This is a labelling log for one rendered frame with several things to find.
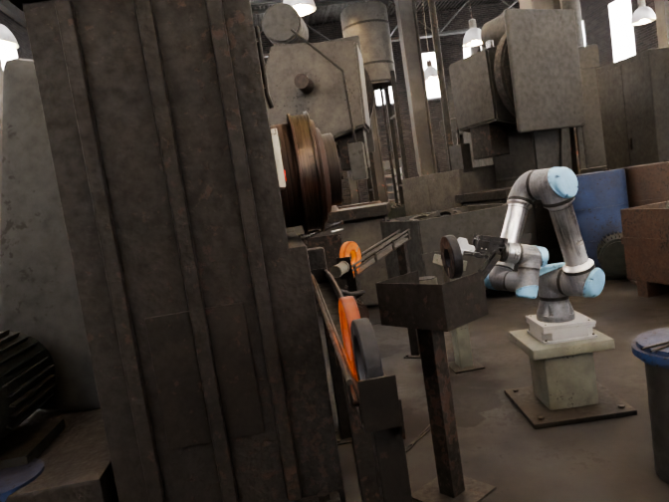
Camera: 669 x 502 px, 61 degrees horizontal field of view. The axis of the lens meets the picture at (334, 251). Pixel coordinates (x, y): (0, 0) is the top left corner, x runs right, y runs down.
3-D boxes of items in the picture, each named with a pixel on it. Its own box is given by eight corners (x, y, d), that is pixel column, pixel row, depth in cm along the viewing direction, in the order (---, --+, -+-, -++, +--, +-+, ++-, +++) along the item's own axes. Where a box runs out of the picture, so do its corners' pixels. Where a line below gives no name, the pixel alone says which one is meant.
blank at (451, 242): (451, 240, 192) (461, 238, 193) (437, 233, 207) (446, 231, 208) (456, 283, 195) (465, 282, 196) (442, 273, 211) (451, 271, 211)
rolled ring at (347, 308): (362, 376, 141) (349, 378, 141) (348, 306, 147) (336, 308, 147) (370, 366, 124) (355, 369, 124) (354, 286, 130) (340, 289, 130)
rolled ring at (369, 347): (361, 306, 124) (346, 308, 124) (379, 336, 106) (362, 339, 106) (371, 382, 129) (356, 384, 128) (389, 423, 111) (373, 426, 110)
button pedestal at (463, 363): (457, 375, 293) (441, 258, 287) (443, 363, 317) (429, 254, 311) (487, 370, 294) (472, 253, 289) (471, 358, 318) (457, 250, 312)
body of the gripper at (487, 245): (471, 233, 205) (503, 237, 207) (467, 256, 206) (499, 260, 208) (479, 234, 198) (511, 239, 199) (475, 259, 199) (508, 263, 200)
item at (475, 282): (473, 525, 165) (441, 284, 158) (406, 497, 185) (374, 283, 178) (511, 493, 178) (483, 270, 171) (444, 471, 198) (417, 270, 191)
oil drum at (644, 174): (650, 269, 482) (639, 164, 474) (608, 262, 541) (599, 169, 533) (714, 258, 488) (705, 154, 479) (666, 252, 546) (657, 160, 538)
